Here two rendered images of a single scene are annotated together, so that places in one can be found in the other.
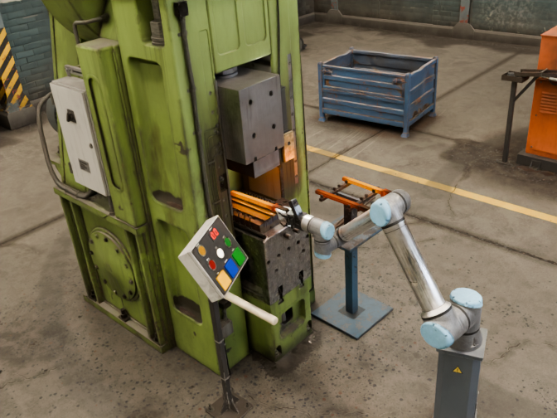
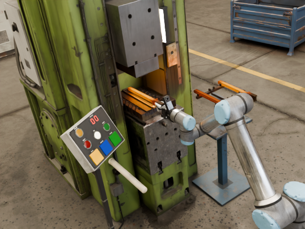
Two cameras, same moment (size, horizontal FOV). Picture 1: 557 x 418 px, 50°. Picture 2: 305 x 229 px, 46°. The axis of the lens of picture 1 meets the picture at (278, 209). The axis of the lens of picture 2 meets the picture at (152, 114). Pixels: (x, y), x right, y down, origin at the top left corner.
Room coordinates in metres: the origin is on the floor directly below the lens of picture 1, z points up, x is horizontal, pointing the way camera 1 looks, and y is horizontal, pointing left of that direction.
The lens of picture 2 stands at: (0.68, -0.47, 2.29)
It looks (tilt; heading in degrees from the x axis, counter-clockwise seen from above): 30 degrees down; 13
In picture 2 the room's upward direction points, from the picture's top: 8 degrees counter-clockwise
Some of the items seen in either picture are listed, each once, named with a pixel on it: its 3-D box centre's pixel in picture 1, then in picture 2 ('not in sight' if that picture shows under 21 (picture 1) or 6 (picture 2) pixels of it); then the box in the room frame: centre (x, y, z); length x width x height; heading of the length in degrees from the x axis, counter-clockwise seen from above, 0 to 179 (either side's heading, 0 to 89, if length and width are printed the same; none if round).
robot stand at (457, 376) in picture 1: (457, 382); not in sight; (2.23, -0.85, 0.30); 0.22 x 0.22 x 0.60; 65
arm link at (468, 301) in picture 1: (464, 309); (295, 200); (2.23, -0.85, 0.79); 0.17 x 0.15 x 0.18; 131
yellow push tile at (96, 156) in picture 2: (223, 280); (96, 156); (2.32, 0.29, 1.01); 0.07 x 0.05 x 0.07; 161
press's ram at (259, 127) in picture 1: (239, 109); (130, 24); (3.09, 0.16, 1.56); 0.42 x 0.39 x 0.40; 46
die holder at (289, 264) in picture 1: (254, 244); (146, 128); (3.11, 0.16, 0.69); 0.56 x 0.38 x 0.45; 46
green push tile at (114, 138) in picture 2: (238, 256); (114, 138); (2.51, 0.22, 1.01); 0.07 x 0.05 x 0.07; 161
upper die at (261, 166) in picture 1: (239, 154); (130, 59); (3.06, 0.19, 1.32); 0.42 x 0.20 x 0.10; 46
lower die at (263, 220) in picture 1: (245, 211); (137, 102); (3.06, 0.19, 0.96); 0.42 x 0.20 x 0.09; 46
